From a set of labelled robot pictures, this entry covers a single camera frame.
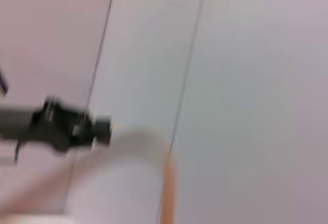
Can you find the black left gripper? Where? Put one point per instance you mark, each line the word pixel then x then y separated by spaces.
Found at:
pixel 51 129

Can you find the brown woven handbag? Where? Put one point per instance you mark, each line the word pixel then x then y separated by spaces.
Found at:
pixel 169 195

